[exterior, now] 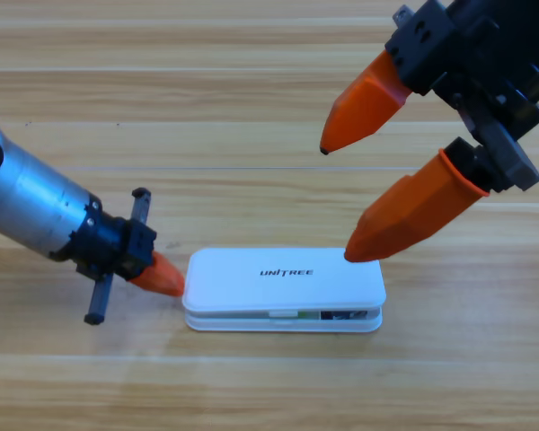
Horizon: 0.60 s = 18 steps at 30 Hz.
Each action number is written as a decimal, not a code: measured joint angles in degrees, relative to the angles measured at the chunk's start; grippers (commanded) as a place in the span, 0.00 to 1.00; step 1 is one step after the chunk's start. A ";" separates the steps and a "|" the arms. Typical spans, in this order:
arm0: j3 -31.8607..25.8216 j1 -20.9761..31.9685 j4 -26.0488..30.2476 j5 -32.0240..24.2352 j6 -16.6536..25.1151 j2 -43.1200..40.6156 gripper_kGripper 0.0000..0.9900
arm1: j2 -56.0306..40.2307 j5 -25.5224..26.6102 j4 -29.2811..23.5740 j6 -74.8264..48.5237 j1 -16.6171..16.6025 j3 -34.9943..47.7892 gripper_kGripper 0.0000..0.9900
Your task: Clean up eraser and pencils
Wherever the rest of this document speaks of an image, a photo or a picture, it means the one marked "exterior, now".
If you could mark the white Unitree pencil case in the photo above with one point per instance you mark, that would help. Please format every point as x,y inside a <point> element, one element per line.
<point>274,292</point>

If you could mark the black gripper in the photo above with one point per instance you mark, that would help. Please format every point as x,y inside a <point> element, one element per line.
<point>112,242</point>
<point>485,54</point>

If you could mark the green-capped white highlighter pen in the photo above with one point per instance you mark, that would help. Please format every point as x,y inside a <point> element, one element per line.
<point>307,315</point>

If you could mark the black eraser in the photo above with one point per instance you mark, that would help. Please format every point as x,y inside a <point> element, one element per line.
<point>341,315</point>

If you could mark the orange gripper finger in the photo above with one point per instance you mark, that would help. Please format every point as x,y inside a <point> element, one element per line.
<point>409,215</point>

